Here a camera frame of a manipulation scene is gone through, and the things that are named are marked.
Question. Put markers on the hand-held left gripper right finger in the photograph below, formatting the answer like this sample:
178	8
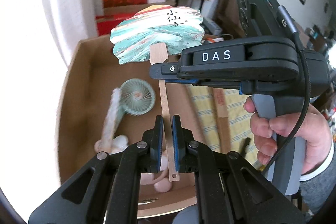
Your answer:
175	145

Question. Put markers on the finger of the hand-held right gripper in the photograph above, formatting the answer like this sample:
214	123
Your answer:
164	70
186	81

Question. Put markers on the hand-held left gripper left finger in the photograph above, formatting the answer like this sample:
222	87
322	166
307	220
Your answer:
159	145

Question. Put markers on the painted paddle fan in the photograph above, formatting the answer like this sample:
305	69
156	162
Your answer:
147	35

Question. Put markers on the green mini fan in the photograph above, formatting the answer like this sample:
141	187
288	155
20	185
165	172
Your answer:
141	108

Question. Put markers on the pink handheld fan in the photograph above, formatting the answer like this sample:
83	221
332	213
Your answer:
111	121

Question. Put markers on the long cardboard box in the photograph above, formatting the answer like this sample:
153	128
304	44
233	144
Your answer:
86	98

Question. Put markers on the person's right forearm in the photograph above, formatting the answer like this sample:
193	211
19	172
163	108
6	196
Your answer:
317	187

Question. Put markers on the person's right hand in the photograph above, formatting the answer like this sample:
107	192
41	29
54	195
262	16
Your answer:
315	134

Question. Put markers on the yellow checked tablecloth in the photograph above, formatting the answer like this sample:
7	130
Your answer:
204	108

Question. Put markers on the red print wooden folding fan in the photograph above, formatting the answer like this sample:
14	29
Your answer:
219	103

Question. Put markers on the grey appliance box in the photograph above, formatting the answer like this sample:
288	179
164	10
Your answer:
210	14

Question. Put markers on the red gift box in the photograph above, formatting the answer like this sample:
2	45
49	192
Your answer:
105	26

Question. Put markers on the white curtain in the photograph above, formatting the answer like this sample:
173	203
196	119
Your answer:
52	3

